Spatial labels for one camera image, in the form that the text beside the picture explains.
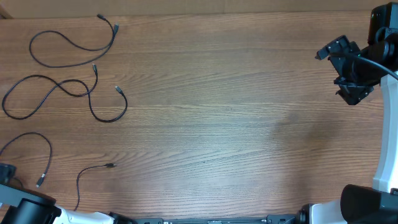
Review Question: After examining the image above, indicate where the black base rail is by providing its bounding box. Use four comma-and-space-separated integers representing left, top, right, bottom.
77, 213, 299, 224

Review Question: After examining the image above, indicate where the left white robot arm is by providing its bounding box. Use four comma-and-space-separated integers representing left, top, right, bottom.
1, 164, 137, 224

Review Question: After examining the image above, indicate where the black USB cable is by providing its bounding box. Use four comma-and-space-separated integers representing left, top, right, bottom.
29, 13, 121, 68
0, 132, 118, 212
1, 63, 129, 123

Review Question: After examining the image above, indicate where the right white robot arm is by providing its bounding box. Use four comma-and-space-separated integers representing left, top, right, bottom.
290, 2, 397, 224

